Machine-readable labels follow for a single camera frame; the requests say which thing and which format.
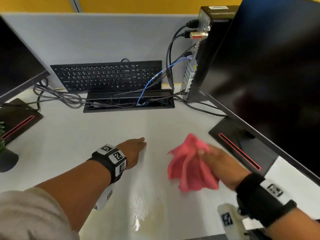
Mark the person's right hand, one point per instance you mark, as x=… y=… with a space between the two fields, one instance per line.
x=225 y=169

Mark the person's left hand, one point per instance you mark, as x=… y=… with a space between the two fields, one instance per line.
x=132 y=152

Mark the pink cloth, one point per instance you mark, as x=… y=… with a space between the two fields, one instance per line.
x=187 y=167

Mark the bushy small-leaf potted plant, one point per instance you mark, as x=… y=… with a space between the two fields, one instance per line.
x=8 y=159

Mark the person's right forearm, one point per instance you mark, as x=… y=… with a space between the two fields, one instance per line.
x=295 y=227

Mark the person's left forearm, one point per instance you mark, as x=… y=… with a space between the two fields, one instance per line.
x=80 y=187

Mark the black left wrist band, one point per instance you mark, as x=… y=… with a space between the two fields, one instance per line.
x=105 y=162

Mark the black wrist band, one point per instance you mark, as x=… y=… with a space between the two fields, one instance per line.
x=105 y=162
x=257 y=202

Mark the black monitor stand base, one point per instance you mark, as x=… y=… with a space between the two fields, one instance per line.
x=260 y=152
x=15 y=112

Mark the black right wrist band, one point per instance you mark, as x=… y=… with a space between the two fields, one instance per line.
x=257 y=202

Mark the white spray droplets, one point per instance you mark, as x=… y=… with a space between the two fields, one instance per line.
x=138 y=207

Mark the white table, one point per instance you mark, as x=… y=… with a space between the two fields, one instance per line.
x=75 y=137

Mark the black keyboard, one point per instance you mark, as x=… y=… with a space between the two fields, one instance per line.
x=105 y=76

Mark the black monitor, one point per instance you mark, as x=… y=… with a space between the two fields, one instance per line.
x=270 y=84
x=17 y=64

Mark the grey desk partition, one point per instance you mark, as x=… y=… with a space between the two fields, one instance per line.
x=100 y=37

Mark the beige left sleeve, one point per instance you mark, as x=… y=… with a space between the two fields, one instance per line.
x=30 y=217

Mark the red gold adapter plug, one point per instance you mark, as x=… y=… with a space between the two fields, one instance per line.
x=198 y=34

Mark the black desktop computer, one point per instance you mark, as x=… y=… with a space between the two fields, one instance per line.
x=220 y=14

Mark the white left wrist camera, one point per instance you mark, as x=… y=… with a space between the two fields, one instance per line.
x=105 y=197

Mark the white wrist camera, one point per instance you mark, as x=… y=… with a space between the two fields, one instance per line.
x=232 y=222
x=105 y=197

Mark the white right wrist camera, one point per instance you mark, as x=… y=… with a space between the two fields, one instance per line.
x=232 y=222

